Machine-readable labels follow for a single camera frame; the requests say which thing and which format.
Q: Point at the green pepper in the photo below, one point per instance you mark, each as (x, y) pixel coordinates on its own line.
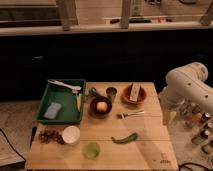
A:
(125, 140)

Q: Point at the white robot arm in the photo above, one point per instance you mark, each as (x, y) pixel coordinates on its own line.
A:
(186, 83)

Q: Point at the metal cup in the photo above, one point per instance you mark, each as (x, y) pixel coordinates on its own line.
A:
(111, 93)

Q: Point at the green plastic cup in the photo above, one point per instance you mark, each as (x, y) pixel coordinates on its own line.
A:
(91, 150)

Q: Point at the dark small clip object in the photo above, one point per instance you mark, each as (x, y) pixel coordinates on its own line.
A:
(93, 92)

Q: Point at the orange bowl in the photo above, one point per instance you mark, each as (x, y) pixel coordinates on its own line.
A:
(125, 97)

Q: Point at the yellow round fruit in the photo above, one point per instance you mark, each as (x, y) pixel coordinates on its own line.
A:
(101, 106)

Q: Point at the dark brown bowl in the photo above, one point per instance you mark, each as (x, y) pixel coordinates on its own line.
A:
(93, 109)

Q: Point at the small cardboard box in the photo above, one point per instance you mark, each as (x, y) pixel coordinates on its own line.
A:
(134, 92)

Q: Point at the metal fork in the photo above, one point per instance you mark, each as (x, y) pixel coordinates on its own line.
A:
(123, 115)

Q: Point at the green plastic tray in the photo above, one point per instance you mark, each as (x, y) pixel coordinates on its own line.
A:
(69, 113)

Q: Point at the white spoon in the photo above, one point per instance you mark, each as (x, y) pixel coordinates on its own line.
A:
(64, 84)

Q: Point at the dark grape bunch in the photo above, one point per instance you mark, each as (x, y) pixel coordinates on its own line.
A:
(47, 136)

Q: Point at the spice bottles cluster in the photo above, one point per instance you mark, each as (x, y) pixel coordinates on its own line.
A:
(195, 124)

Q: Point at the yellow handled knife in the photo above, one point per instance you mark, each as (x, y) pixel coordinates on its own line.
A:
(78, 101)

